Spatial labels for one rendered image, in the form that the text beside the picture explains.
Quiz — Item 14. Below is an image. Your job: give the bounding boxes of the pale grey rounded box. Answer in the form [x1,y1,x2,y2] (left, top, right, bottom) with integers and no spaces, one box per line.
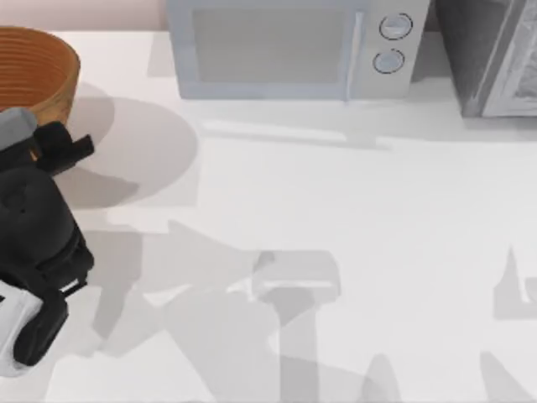
[0,107,39,151]

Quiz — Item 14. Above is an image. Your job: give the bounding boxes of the brown woven basket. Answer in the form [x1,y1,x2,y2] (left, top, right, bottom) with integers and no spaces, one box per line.
[0,25,82,128]

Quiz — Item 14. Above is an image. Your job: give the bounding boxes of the microwave oven door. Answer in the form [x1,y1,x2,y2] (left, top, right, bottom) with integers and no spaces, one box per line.
[165,0,362,102]

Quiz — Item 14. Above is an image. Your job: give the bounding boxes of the pale microwave oven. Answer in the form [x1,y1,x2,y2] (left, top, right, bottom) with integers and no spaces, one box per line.
[164,0,433,103]

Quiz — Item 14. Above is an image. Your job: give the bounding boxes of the round microwave knob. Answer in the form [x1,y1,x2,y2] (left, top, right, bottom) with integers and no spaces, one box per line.
[372,47,407,77]
[378,12,414,42]

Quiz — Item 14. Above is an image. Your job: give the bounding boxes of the microwave door handle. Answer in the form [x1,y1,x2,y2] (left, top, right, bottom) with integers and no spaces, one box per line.
[343,10,364,103]

